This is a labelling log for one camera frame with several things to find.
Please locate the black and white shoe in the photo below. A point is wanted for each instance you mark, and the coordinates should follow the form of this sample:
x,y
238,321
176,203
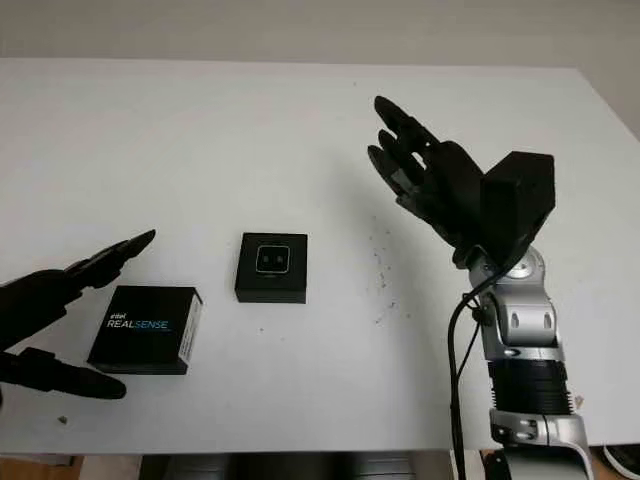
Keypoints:
x,y
622,457

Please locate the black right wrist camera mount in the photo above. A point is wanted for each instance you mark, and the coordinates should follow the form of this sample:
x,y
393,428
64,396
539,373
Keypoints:
x,y
520,200

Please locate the black foam-lined box base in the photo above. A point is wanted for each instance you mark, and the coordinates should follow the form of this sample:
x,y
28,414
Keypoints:
x,y
270,292

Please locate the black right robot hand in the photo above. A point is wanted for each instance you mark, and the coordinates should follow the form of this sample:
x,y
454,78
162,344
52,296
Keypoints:
x,y
450,190

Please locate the dark grey robot torso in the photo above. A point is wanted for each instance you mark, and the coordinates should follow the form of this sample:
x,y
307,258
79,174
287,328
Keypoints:
x,y
290,467

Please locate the black RealSense box lid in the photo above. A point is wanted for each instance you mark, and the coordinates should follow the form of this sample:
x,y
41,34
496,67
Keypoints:
x,y
145,330

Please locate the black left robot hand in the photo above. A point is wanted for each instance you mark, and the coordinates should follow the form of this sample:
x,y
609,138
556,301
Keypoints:
x,y
40,300

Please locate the small silver depth camera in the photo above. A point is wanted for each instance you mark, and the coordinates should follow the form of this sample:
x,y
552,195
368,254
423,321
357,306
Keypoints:
x,y
272,260

